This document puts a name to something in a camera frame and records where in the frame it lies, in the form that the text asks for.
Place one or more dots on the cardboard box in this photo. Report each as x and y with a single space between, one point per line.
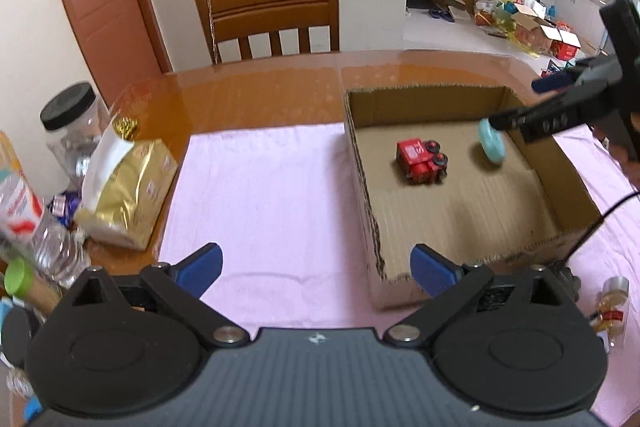
450 217

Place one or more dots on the pink cloth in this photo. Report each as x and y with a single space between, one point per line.
275 207

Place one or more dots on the purple foil packet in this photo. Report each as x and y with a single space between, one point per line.
65 207

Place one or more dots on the red toy truck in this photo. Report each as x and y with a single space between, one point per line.
420 159

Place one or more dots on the clear jar with black lid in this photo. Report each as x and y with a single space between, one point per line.
70 107

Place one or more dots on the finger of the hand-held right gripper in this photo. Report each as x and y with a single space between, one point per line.
550 117
552 82

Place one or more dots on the pair of slippers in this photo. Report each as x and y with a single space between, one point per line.
442 13

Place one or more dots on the person's right hand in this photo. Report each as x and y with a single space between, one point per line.
631 164

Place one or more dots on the green capped bottle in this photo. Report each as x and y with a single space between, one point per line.
19 277

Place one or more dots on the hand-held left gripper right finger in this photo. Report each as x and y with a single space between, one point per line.
432 269

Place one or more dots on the plastic bottle with red label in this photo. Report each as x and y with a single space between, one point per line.
20 207

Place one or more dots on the gold foil bag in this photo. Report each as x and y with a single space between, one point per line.
135 187

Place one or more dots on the wooden chair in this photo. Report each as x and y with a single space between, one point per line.
270 7

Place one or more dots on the teal round case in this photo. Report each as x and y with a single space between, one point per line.
492 146

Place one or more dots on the small glass bottle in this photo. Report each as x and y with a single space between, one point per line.
614 302

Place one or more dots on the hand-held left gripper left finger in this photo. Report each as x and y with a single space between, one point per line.
202 269

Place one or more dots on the open cardboard carton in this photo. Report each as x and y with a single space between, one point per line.
542 32

